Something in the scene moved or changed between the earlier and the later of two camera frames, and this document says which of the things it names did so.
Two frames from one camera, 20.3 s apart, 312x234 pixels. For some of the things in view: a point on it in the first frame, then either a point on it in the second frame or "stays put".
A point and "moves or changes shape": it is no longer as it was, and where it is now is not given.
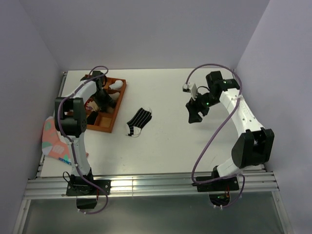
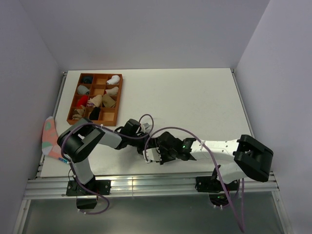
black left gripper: [102, 106] -> [143, 147]
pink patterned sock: [52, 145] stays put
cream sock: [115, 96] -> [113, 91]
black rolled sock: [91, 119] stays put
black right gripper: [193, 108] -> [163, 159]
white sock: [117, 85] -> [115, 79]
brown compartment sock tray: [116, 89] moves or changes shape
